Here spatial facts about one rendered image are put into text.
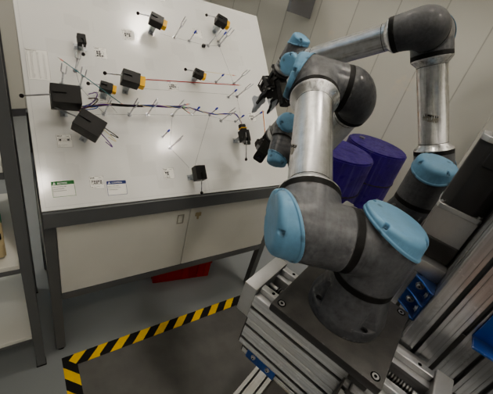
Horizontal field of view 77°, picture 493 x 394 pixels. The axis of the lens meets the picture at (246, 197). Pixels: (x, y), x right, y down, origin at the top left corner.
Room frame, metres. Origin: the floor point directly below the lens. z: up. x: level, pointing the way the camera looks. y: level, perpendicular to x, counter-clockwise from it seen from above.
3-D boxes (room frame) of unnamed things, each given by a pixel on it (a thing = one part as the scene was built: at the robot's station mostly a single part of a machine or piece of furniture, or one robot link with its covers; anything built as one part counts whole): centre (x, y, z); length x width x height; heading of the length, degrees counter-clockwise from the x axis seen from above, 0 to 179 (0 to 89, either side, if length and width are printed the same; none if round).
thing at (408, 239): (0.46, -0.25, 1.33); 0.13 x 0.12 x 0.14; 95
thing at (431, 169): (0.89, -0.50, 1.33); 0.13 x 0.12 x 0.14; 149
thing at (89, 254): (1.03, 0.45, 0.60); 0.55 x 0.02 x 0.39; 132
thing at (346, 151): (2.70, -0.84, 0.44); 1.17 x 0.72 x 0.88; 150
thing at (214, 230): (1.39, 0.04, 0.60); 0.55 x 0.03 x 0.39; 132
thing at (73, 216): (1.19, 0.23, 0.83); 1.18 x 0.06 x 0.06; 132
